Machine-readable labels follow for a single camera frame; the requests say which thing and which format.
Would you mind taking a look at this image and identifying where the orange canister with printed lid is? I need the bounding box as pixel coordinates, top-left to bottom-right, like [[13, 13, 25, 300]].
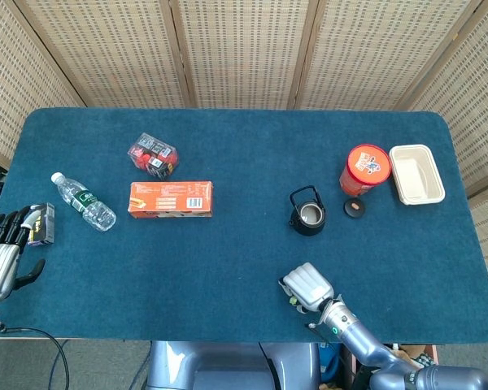
[[339, 144, 392, 199]]

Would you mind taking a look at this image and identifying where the clear plastic water bottle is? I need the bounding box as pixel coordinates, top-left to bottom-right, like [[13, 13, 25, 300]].
[[50, 171, 118, 232]]

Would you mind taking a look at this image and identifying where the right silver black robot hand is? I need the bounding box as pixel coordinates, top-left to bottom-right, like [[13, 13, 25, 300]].
[[279, 262, 335, 314]]

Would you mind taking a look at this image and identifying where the black teapot with handle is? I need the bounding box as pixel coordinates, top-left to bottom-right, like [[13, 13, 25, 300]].
[[288, 185, 327, 236]]

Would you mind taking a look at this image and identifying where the orange carton box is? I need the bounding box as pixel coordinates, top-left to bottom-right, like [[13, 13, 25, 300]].
[[127, 180, 214, 219]]

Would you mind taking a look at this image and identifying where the grey-blue robot torso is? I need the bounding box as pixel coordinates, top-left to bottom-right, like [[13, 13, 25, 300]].
[[146, 340, 322, 390]]

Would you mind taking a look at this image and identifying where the blue package under table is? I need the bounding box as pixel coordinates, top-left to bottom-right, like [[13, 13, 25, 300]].
[[319, 343, 343, 383]]

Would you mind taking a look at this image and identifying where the clear box of red snacks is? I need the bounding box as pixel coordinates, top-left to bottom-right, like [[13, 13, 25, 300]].
[[127, 132, 181, 180]]

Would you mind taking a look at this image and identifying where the woven rattan folding screen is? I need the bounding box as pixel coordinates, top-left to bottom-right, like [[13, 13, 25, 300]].
[[0, 0, 488, 314]]

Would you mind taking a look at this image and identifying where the blue felt table mat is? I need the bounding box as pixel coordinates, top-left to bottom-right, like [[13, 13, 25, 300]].
[[0, 107, 488, 345]]

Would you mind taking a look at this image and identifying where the black teapot lid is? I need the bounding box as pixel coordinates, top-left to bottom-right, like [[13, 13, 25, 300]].
[[342, 198, 366, 219]]

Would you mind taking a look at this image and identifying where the beige rectangular food tray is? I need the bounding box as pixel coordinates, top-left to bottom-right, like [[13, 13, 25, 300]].
[[388, 144, 447, 206]]

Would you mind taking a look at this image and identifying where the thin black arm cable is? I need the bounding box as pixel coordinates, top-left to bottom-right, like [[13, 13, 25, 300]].
[[307, 322, 343, 340]]

